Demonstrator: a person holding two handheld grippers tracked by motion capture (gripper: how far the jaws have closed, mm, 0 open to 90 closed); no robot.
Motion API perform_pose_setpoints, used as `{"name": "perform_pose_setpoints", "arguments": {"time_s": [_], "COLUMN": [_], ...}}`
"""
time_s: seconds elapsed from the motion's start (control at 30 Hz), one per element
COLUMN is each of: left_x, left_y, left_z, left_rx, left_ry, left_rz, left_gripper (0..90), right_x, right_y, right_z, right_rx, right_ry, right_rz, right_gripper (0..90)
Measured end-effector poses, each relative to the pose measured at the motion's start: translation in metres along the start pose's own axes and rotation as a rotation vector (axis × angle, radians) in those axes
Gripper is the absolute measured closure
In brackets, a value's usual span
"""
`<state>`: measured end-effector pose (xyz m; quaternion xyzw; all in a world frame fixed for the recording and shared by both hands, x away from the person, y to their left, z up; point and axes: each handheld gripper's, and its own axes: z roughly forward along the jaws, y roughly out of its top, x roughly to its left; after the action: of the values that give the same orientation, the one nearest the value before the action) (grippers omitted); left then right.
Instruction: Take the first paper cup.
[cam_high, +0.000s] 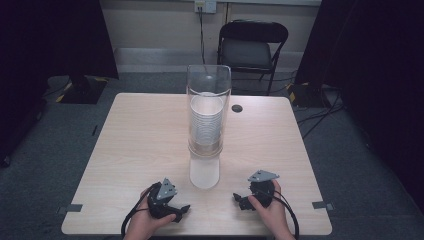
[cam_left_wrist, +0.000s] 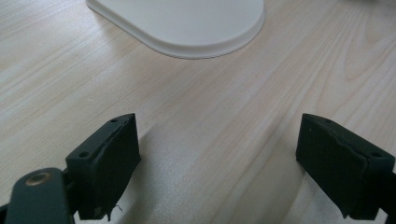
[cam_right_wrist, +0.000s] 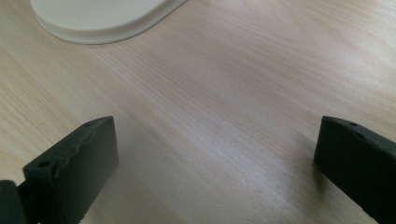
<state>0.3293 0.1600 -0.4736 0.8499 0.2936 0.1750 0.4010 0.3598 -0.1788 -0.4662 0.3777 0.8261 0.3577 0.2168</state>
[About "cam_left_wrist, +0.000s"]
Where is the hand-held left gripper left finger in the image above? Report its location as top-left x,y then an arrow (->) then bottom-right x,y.
64,112 -> 142,222

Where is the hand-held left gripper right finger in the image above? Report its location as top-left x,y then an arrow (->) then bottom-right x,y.
295,113 -> 396,221

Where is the white plastic tray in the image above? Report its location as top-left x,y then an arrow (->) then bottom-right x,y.
85,0 -> 266,60

